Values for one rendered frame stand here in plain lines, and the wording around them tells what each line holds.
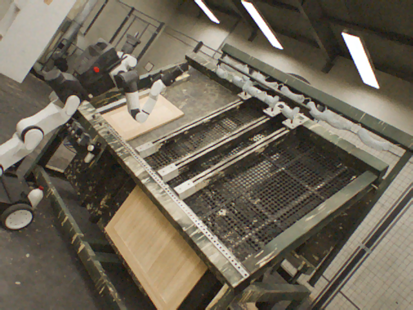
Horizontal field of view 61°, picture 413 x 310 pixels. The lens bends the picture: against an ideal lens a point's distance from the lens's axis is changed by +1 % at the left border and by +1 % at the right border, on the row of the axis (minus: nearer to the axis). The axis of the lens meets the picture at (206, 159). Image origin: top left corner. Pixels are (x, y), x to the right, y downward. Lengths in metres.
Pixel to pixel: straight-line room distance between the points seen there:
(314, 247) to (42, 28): 5.46
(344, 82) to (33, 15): 5.91
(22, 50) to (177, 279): 5.16
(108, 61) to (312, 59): 6.53
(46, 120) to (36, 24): 4.13
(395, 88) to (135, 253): 6.15
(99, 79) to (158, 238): 1.17
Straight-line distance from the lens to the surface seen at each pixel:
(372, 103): 7.57
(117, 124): 2.94
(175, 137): 2.66
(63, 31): 8.82
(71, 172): 3.44
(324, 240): 2.75
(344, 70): 8.13
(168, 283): 2.40
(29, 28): 6.63
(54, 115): 2.62
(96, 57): 2.53
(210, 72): 3.40
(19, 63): 6.75
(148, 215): 2.58
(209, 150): 2.48
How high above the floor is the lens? 1.41
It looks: 5 degrees down
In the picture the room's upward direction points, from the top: 37 degrees clockwise
